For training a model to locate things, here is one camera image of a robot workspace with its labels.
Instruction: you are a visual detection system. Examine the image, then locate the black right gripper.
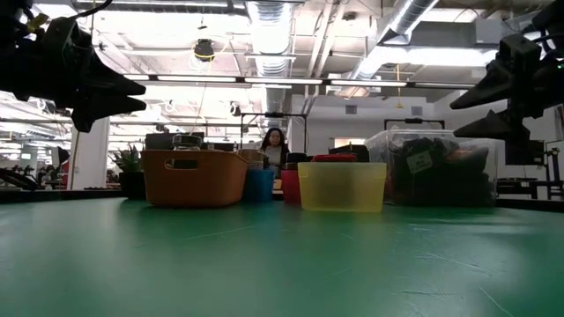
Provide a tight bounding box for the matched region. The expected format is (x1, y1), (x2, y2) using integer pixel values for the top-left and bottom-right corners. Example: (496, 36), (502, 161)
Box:
(449, 31), (564, 143)

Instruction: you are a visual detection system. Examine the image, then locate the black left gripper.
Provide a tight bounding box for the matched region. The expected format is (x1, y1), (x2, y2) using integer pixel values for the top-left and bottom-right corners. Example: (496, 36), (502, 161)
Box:
(0, 0), (149, 134)

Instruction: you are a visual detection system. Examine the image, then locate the black monitor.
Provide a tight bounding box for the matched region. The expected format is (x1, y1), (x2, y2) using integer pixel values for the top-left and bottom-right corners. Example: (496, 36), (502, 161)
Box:
(144, 130), (206, 151)
(504, 139), (544, 166)
(328, 144), (371, 156)

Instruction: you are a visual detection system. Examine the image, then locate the white building column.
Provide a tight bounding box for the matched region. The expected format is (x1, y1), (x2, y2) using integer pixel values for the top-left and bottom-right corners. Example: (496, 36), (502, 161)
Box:
(69, 116), (111, 191)

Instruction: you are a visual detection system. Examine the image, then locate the small potted green plant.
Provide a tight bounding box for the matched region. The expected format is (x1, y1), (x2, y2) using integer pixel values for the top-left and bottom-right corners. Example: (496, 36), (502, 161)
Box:
(110, 144), (148, 200)

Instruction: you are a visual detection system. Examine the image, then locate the long linear ceiling light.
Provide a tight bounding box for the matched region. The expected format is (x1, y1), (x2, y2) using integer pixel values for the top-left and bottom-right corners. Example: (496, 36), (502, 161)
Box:
(122, 73), (477, 92)

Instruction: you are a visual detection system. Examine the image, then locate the clear plastic storage bin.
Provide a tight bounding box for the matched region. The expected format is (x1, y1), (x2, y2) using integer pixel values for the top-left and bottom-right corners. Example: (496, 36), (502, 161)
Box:
(364, 129), (499, 208)

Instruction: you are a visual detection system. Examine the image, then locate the orange plastic basket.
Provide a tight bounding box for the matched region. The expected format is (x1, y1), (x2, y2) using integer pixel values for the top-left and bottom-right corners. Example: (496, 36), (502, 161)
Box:
(140, 149), (250, 209)

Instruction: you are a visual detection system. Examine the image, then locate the yellow translucent plastic bin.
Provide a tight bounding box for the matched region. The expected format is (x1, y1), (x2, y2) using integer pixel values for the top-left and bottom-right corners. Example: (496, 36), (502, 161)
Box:
(297, 161), (388, 213)

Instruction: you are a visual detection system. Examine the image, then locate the blue plastic bin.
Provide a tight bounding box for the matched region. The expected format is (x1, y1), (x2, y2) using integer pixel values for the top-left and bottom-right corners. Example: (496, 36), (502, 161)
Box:
(242, 169), (275, 203)

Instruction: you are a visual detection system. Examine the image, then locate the person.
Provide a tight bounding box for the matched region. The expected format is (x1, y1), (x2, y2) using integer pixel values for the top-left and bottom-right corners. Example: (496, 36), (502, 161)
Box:
(259, 127), (291, 180)

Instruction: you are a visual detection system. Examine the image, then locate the pink plastic bin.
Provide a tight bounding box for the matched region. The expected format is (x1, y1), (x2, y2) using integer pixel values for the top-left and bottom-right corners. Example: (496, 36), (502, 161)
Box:
(280, 169), (303, 205)

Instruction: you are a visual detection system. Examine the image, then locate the green table mat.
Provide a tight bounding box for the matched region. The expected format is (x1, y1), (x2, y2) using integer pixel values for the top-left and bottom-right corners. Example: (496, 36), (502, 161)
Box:
(0, 196), (564, 317)

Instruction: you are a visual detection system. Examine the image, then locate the black tube frame stand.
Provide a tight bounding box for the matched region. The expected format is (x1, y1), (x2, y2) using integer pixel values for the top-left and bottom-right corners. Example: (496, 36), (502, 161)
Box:
(382, 117), (446, 131)

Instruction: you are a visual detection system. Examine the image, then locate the black table frame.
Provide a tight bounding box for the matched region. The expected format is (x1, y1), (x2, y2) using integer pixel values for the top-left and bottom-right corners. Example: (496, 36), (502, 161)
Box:
(0, 188), (125, 204)

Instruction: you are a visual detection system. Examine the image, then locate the silver slanted ventilation duct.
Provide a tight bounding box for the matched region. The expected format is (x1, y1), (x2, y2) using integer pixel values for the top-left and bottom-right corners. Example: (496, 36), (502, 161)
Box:
(350, 0), (442, 89)

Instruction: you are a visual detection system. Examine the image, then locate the silver straight ventilation duct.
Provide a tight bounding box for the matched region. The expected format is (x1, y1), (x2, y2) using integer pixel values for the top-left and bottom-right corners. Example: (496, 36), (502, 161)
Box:
(245, 0), (295, 116)

